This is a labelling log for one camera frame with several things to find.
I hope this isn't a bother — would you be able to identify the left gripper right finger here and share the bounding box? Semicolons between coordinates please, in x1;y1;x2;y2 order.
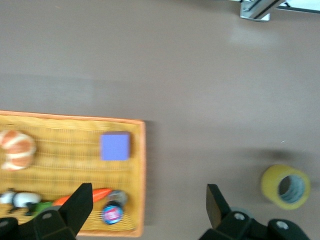
199;184;253;240

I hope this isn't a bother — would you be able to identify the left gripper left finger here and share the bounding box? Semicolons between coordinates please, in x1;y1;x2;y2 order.
32;183;94;240

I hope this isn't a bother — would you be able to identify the yellowish clear tape roll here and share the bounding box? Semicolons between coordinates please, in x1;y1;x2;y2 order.
260;164;312;210

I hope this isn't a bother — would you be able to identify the orange wicker basket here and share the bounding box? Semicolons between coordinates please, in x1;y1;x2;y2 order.
0;109;146;238

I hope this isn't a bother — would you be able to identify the orange toy carrot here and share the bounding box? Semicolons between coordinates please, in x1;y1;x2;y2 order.
26;187;113;216

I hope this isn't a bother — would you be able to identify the small bottle blue cap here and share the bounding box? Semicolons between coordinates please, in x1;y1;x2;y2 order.
101;189;129;225

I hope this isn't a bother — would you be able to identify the black white panda toy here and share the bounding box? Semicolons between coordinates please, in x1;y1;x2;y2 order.
0;191;43;214

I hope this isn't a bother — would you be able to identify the toy croissant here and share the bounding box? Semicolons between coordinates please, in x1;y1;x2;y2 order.
0;129;38;171

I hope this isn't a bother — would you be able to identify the purple cube block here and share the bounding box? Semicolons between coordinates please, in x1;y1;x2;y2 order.
99;131;131;161

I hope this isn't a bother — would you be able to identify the brown table cover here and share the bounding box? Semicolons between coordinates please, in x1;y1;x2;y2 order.
0;0;320;240

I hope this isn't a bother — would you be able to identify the metal frame bracket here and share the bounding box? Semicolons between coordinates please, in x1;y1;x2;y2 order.
239;0;288;23

